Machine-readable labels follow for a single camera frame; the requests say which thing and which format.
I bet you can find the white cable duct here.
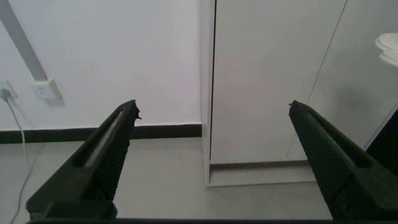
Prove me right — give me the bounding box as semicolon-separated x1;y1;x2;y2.
0;0;49;82

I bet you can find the white power cable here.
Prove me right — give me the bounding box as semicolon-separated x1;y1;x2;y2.
4;96;35;224

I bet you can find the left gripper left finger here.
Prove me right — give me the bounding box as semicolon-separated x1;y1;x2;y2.
25;99;142;220

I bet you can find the white wall socket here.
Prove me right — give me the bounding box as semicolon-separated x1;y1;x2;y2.
30;78;63;101

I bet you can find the white kitchen cabinet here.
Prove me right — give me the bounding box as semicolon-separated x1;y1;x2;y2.
198;0;398;188

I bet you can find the white wall plug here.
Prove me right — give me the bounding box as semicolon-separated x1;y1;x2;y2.
0;80;19;101

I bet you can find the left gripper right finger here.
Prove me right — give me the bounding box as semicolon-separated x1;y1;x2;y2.
288;100;398;221

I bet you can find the white cabinet door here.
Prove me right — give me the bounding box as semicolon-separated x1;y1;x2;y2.
285;0;398;159
210;0;348;165

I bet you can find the white plate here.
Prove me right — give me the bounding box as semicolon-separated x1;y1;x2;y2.
374;32;398;68

